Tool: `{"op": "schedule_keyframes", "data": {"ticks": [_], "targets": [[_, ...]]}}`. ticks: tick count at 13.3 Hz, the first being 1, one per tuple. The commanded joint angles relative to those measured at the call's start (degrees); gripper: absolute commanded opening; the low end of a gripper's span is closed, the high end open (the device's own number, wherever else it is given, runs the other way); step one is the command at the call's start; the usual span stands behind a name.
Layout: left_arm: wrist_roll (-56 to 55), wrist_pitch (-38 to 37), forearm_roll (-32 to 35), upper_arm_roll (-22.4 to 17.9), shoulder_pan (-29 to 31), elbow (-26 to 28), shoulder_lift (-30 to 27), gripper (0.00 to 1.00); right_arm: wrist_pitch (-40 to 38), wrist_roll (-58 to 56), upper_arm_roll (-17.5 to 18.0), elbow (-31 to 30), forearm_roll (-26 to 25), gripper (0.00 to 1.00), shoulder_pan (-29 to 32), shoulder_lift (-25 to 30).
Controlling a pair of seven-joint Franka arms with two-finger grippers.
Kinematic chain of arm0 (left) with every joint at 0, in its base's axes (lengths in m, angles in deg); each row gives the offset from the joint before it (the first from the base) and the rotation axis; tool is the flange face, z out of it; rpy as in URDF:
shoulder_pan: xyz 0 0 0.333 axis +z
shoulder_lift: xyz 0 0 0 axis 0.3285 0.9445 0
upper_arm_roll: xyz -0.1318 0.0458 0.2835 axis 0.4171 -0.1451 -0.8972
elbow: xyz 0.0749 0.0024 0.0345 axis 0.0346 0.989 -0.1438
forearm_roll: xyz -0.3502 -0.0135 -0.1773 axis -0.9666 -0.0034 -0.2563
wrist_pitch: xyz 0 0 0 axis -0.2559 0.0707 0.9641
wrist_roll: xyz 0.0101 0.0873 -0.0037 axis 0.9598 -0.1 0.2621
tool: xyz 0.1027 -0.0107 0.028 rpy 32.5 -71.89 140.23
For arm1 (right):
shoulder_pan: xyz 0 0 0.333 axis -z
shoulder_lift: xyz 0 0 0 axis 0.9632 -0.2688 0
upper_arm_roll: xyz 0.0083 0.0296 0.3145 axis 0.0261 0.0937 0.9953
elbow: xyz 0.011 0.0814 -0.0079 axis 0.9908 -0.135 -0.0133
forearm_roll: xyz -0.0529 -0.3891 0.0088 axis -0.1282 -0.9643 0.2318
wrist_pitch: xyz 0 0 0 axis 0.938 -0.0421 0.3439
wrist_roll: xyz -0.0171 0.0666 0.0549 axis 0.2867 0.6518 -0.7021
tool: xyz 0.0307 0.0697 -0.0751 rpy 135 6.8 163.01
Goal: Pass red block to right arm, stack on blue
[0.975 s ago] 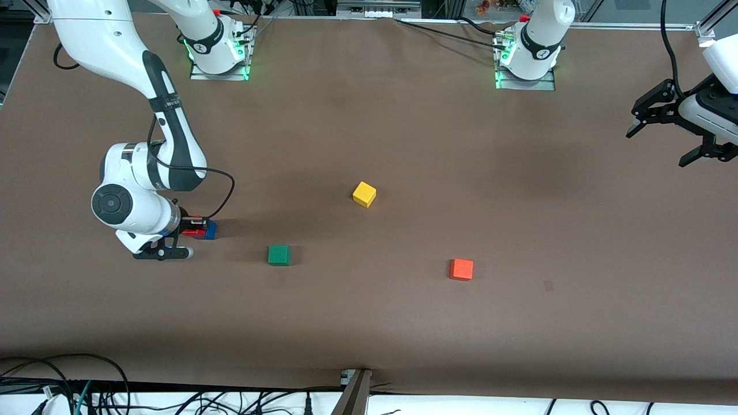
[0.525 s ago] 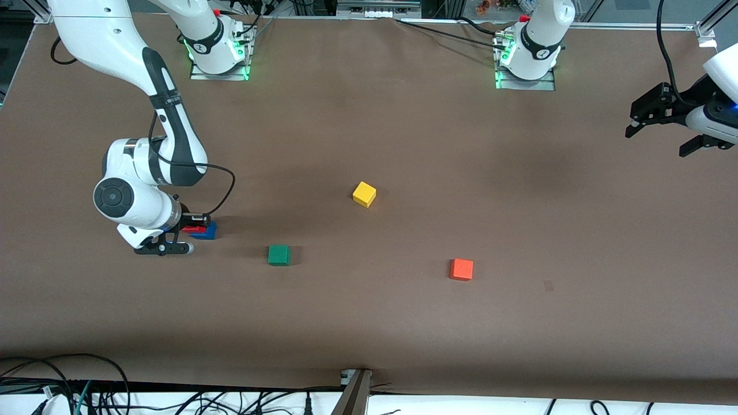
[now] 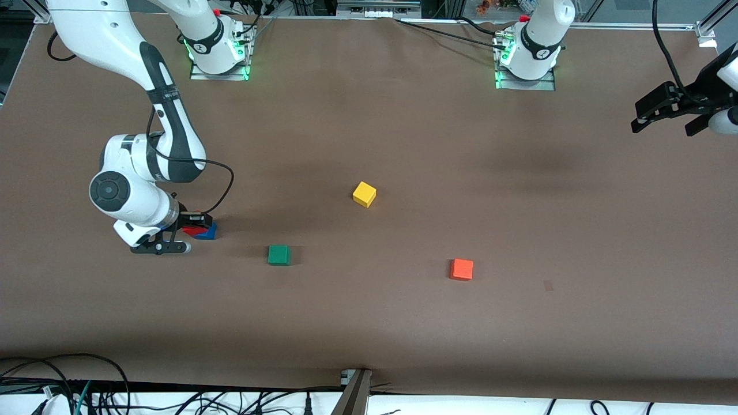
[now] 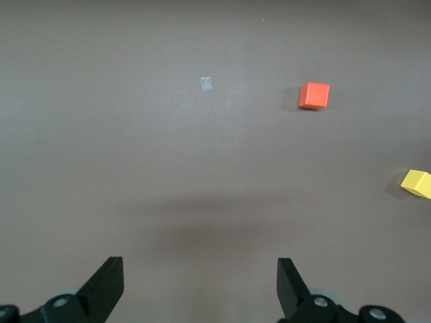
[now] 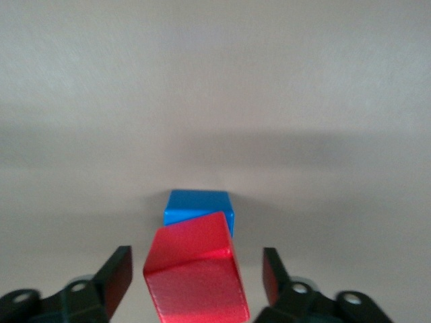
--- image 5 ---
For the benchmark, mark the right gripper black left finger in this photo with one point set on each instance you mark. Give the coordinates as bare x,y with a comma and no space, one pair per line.
101,292

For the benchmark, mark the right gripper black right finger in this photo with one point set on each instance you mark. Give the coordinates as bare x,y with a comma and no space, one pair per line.
296,303

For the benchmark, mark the red cube block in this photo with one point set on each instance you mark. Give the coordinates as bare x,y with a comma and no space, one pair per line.
195,279

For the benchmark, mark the blue cube block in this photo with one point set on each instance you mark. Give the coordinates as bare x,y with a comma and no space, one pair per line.
195,203

